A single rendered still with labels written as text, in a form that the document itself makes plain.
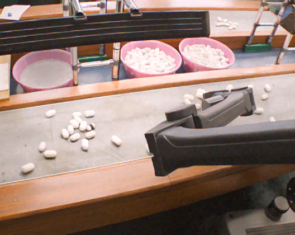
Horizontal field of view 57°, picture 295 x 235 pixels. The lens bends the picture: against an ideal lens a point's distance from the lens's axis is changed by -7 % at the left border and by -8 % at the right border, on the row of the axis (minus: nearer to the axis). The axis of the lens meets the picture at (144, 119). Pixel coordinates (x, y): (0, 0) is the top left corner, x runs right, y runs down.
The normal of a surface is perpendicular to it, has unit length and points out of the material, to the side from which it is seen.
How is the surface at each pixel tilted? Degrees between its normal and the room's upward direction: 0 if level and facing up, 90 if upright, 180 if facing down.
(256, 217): 0
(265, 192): 0
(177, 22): 58
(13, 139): 0
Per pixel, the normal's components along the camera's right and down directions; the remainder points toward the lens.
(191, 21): 0.33, 0.22
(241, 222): 0.11, -0.70
